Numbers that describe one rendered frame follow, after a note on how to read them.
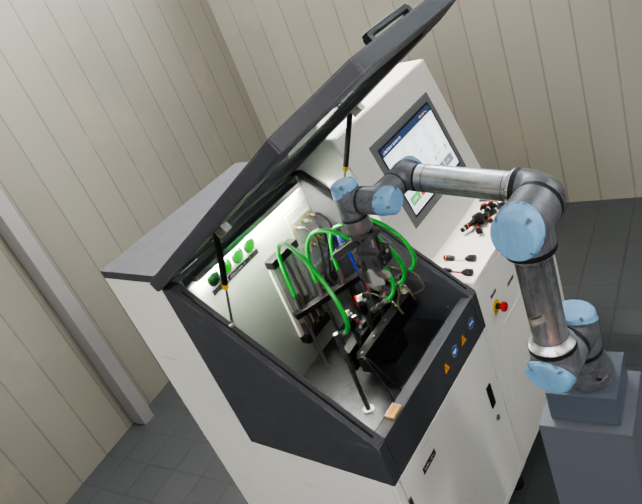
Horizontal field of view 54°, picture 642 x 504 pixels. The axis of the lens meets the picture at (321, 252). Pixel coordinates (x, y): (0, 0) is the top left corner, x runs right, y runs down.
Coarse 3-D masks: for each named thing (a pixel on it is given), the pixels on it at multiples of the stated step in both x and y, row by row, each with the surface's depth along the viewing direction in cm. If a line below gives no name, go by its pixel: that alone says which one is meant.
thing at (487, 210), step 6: (486, 204) 246; (492, 204) 247; (498, 204) 246; (480, 210) 249; (486, 210) 244; (492, 210) 244; (474, 216) 243; (480, 216) 238; (486, 216) 240; (468, 222) 239; (474, 222) 239; (480, 222) 238; (462, 228) 238; (468, 228) 239; (480, 228) 234
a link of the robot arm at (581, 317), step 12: (576, 300) 166; (564, 312) 163; (576, 312) 161; (588, 312) 160; (576, 324) 158; (588, 324) 159; (588, 336) 159; (600, 336) 164; (588, 348) 158; (600, 348) 165
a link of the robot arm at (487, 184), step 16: (400, 160) 170; (416, 160) 169; (400, 176) 164; (416, 176) 163; (432, 176) 160; (448, 176) 158; (464, 176) 155; (480, 176) 153; (496, 176) 150; (512, 176) 147; (528, 176) 143; (544, 176) 141; (432, 192) 163; (448, 192) 159; (464, 192) 156; (480, 192) 153; (496, 192) 150; (512, 192) 146; (560, 192) 138
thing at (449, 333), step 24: (456, 312) 207; (456, 336) 204; (432, 360) 192; (456, 360) 204; (408, 384) 187; (432, 384) 193; (408, 408) 182; (432, 408) 193; (384, 432) 175; (408, 432) 182; (408, 456) 183
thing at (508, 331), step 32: (416, 64) 249; (384, 96) 231; (416, 96) 245; (352, 128) 216; (384, 128) 228; (448, 128) 256; (320, 160) 217; (352, 160) 214; (448, 224) 245; (480, 288) 217; (512, 288) 238; (512, 320) 239; (512, 352) 240; (512, 384) 241
